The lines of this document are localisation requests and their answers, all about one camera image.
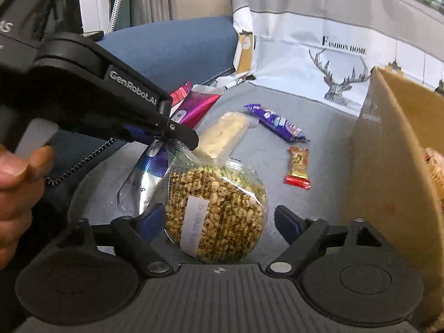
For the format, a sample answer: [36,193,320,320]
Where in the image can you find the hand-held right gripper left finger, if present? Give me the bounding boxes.
[52,202,172,278]

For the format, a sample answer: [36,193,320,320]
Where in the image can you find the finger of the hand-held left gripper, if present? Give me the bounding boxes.
[114,101,201,148]

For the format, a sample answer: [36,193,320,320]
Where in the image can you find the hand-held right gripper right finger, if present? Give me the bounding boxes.
[265,205,386,278]

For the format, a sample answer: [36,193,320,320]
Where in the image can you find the magenta snack packet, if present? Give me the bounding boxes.
[171,84,227,129]

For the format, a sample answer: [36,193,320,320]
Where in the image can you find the red snack packet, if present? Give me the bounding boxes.
[169,81,192,108]

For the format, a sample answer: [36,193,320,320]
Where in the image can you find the blue silver snack packet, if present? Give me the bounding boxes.
[117,138,174,216]

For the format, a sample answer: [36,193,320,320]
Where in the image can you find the clear bag white wafers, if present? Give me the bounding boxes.
[194,111,260,160]

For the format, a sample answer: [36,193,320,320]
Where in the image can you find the red gold candy packet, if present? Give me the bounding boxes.
[284,147,312,190]

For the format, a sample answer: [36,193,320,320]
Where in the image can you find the clear puffed grain packet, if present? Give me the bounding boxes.
[164,149,269,264]

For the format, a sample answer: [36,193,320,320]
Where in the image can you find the purple snack bar packet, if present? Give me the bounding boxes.
[244,103,311,143]

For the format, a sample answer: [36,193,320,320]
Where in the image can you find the brown cardboard box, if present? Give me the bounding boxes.
[342,65,444,332]

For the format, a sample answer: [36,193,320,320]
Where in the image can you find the clear biscuit packet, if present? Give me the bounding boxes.
[421,147,444,216]

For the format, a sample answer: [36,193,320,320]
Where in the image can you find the person's left hand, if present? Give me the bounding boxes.
[0,146,55,272]

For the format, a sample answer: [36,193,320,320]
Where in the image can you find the white plastic rack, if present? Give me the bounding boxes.
[79,0,117,32]

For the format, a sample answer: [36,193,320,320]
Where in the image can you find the white black braided cable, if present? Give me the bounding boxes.
[109,0,130,32]

